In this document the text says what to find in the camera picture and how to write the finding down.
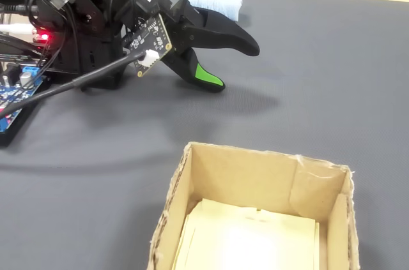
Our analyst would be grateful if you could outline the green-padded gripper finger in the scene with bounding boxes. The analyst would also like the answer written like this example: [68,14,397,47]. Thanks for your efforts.
[162,47,226,94]

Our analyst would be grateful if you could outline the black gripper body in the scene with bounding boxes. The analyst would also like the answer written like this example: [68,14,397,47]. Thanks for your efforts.
[137,0,208,57]

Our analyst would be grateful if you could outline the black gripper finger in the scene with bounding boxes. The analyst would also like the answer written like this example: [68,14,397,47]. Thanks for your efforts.
[187,10,261,57]

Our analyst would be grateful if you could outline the open cardboard box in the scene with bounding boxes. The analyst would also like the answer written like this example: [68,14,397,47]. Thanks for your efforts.
[146,141,360,270]

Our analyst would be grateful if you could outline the large grey mat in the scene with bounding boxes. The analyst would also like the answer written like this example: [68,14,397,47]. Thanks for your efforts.
[0,0,409,270]

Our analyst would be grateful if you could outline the small driver board red LED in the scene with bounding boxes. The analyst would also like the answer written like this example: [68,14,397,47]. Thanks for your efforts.
[31,27,54,45]

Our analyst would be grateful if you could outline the cream paper sheets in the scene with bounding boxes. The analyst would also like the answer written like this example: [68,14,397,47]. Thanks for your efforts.
[172,199,321,270]

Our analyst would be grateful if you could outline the blue circuit board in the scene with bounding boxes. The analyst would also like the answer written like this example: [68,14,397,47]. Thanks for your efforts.
[0,64,52,149]

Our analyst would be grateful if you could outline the black camera circuit board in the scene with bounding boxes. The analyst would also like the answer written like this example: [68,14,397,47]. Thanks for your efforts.
[122,13,174,79]

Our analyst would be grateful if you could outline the thick black camera cable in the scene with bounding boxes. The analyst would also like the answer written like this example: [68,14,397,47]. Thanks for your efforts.
[0,51,146,120]

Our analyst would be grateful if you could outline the black power cable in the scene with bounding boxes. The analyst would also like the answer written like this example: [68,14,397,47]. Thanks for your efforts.
[0,3,40,17]

